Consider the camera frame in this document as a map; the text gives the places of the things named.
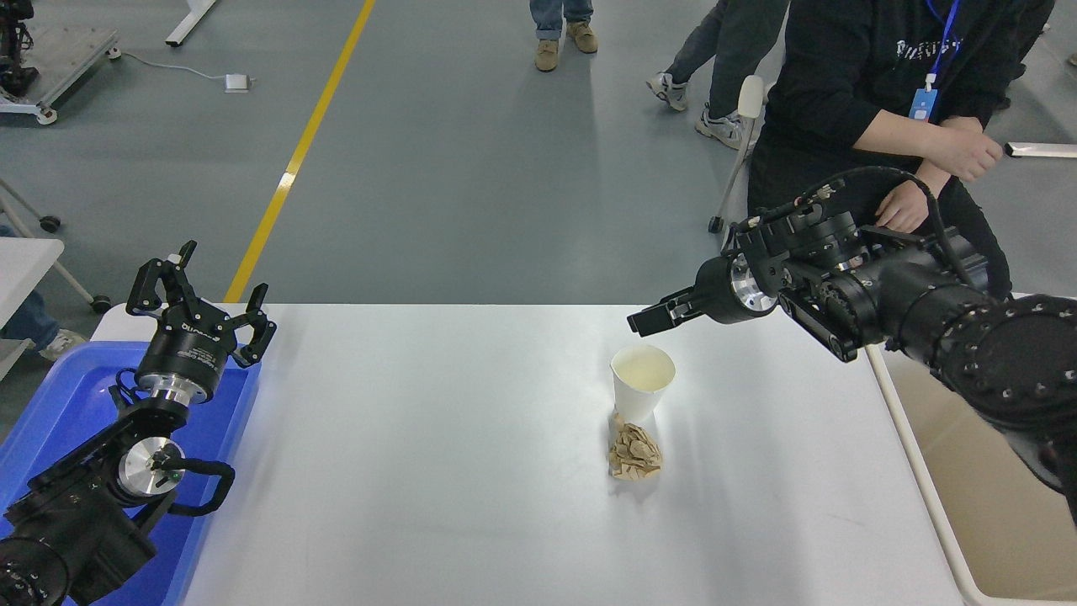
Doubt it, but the black equipment on platform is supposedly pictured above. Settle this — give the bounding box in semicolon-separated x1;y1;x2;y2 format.
0;0;39;98

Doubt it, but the large pale bin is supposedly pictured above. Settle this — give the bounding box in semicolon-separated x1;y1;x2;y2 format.
865;341;1077;606

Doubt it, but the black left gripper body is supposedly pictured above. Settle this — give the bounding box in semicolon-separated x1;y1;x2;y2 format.
135;305;233;393

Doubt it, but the tan paper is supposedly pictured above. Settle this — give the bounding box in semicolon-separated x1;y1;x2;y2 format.
607;412;664;481

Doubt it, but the white wheeled side table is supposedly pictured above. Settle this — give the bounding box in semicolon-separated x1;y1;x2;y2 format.
0;175;114;380

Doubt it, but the white paper cup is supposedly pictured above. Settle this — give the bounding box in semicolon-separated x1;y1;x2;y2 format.
610;344;676;424

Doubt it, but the grey wheeled platform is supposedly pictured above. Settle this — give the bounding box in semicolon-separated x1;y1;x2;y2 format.
0;25;121;127

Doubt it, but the person with grey sneakers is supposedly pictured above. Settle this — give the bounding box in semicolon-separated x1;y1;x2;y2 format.
646;0;788;151

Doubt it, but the blue badge on lanyard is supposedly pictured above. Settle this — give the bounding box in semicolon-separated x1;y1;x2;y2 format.
908;0;963;124

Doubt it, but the person with blue badge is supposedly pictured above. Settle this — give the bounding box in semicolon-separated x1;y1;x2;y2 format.
745;0;1057;300

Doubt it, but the person's left hand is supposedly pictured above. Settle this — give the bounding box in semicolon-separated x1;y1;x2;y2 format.
875;179;931;234

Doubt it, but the grey wheeled office chair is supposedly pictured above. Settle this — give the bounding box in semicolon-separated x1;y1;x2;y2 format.
708;74;767;235

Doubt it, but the white power adapter with cable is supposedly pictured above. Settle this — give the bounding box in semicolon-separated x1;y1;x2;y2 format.
118;50;252;94

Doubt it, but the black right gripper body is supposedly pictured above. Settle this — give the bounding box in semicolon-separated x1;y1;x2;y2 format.
692;255;743;326

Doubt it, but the white desk leg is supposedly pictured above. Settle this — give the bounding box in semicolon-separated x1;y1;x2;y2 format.
164;0;220;48

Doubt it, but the person's right hand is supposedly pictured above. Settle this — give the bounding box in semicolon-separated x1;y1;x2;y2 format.
938;116;1004;183

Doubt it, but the blue plastic tray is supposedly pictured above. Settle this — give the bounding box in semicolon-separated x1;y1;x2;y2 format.
0;340;263;606

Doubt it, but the white floor rail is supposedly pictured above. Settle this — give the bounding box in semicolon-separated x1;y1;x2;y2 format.
1003;141;1077;159

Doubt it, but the person with tan shoes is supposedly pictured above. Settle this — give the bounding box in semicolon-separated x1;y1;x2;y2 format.
529;0;599;72

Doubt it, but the person with white sneakers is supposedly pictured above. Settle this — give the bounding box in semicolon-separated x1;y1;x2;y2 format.
0;290;89;361

